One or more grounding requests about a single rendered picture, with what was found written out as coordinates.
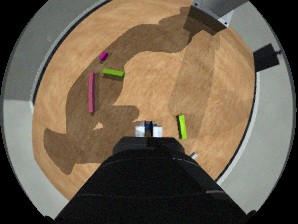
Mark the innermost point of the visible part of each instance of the pink rod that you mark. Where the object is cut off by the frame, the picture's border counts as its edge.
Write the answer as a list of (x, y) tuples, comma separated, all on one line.
[(91, 92)]

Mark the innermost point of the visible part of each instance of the lime green rod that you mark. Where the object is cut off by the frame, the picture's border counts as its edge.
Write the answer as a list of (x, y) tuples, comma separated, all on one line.
[(182, 126), (113, 73)]

